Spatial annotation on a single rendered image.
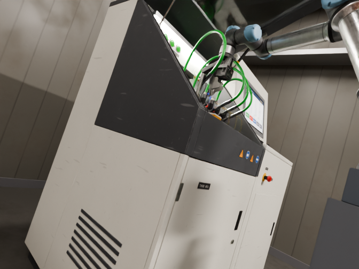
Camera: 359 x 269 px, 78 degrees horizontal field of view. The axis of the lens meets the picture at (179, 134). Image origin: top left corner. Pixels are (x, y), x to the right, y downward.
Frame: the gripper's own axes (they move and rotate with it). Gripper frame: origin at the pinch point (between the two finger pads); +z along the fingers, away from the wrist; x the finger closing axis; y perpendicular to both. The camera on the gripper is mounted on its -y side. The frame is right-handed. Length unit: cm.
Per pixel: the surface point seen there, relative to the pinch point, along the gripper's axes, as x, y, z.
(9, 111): -36, -175, 46
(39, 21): -40, -175, -39
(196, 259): -7, 23, 72
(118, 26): -35, -44, -19
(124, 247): -35, 10, 70
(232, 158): -2.5, 22.7, 29.1
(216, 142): -18.9, 22.7, 25.9
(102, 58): -35, -49, -1
